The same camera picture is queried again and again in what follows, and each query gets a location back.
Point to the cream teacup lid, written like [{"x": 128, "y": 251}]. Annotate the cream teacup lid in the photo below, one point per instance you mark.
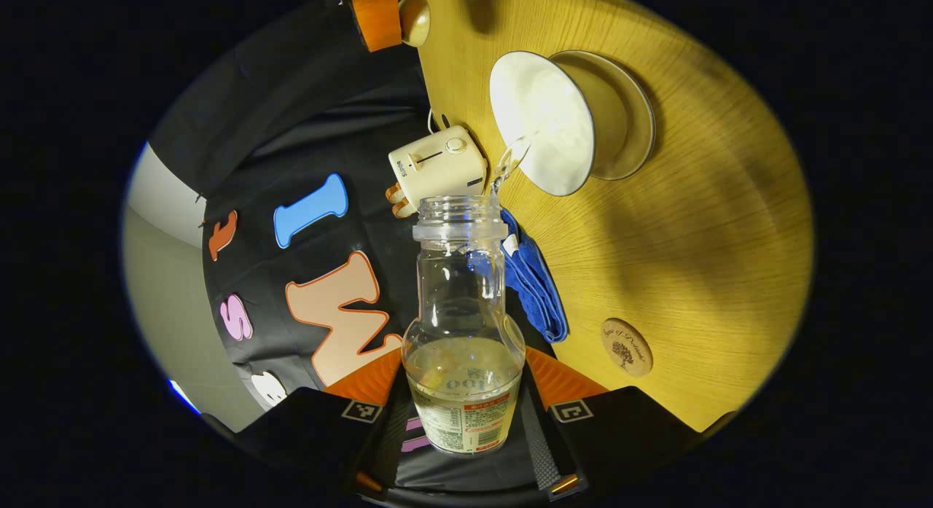
[{"x": 415, "y": 20}]

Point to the clear water bottle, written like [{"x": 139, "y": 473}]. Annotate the clear water bottle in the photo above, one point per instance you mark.
[{"x": 463, "y": 377}]

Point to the cream teacup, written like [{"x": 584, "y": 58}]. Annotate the cream teacup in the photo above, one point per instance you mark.
[{"x": 543, "y": 122}]

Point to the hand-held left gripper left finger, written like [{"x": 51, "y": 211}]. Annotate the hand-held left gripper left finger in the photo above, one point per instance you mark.
[{"x": 313, "y": 428}]

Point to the blue towel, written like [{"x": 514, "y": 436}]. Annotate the blue towel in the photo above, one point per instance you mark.
[{"x": 539, "y": 289}]

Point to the white toaster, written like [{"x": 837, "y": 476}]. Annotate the white toaster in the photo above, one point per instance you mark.
[{"x": 437, "y": 165}]

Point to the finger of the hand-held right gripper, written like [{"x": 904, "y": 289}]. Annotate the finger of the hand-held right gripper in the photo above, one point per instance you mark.
[{"x": 375, "y": 16}]

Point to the round wooden coaster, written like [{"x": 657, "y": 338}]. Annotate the round wooden coaster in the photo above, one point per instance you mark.
[{"x": 627, "y": 348}]

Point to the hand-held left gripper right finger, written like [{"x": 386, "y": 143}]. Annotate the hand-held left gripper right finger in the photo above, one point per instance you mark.
[{"x": 627, "y": 428}]

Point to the black backdrop cloth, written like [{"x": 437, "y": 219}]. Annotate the black backdrop cloth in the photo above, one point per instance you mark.
[{"x": 291, "y": 129}]

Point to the bread slice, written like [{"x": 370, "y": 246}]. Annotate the bread slice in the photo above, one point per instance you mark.
[
  {"x": 404, "y": 209},
  {"x": 395, "y": 194}
]

